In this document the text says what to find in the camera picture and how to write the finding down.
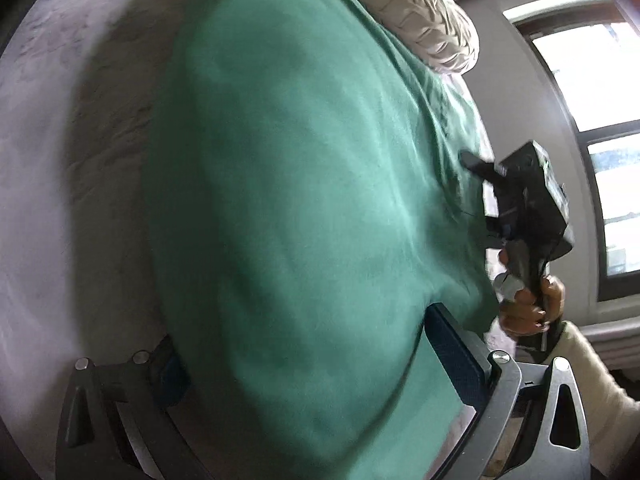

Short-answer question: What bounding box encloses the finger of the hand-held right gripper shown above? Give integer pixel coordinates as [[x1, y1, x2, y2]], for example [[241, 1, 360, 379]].
[[459, 149, 501, 182]]

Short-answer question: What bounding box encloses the dark framed window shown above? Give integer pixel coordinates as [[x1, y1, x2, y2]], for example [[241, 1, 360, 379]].
[[502, 0, 640, 311]]

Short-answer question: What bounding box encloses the green garment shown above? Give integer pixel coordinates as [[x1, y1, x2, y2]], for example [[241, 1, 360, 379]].
[[142, 0, 501, 480]]

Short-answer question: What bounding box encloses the lavender fuzzy blanket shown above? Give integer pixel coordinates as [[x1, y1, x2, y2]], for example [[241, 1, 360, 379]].
[[0, 0, 493, 466]]

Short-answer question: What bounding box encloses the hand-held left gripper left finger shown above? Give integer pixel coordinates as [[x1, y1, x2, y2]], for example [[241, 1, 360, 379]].
[[55, 335, 216, 480]]

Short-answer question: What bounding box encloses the person's right hand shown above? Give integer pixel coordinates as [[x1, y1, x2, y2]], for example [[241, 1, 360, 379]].
[[497, 247, 566, 338]]

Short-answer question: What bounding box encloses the cream quilted pillow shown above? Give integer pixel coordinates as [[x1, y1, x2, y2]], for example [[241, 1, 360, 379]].
[[320, 0, 481, 76]]

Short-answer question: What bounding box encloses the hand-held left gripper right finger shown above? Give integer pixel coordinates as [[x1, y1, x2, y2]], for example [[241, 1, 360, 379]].
[[424, 302, 593, 480]]

